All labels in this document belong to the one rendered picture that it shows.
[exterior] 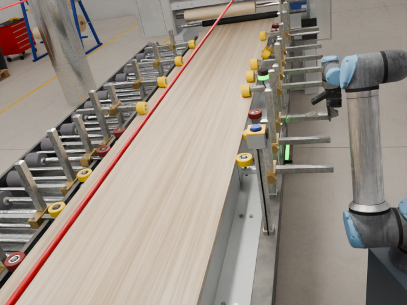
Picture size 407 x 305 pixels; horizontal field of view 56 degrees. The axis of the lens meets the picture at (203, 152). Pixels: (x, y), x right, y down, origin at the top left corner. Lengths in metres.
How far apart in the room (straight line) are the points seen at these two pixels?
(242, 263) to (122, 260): 0.54
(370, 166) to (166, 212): 0.82
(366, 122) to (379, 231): 0.41
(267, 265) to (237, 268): 0.17
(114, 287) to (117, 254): 0.16
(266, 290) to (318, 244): 1.19
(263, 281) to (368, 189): 0.53
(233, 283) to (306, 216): 1.31
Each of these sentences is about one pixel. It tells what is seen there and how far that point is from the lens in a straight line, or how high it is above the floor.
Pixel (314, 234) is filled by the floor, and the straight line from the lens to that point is 2.77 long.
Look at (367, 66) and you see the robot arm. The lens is 1.50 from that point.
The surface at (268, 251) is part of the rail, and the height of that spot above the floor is 0.70.
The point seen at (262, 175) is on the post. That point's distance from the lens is 1.56.
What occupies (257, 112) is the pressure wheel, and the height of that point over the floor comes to 0.91.
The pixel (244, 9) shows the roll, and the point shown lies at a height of 1.04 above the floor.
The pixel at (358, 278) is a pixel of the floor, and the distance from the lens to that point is 2.53.
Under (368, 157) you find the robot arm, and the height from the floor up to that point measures 1.08.
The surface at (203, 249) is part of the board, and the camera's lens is 1.46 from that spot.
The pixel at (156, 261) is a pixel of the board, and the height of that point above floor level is 0.90.
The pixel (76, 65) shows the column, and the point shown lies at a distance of 5.75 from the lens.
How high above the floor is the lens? 1.91
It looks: 30 degrees down
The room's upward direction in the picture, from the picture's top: 12 degrees counter-clockwise
